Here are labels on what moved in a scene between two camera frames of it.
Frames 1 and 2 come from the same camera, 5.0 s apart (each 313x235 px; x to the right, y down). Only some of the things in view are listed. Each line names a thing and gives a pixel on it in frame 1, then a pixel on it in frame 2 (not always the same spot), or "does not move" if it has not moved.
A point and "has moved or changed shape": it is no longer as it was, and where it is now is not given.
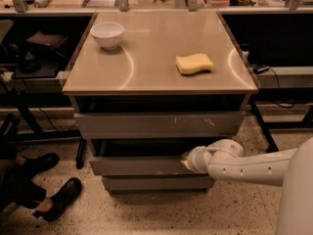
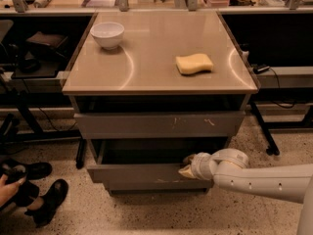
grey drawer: (141, 157) has moved or changed shape
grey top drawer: (159, 124) does not move
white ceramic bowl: (109, 34) does not move
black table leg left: (80, 157) does not move
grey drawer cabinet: (148, 86) does not move
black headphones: (29, 64) does not move
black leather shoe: (60, 200) -> (52, 200)
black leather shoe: (38, 164) -> (14, 171)
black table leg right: (271, 148) does not move
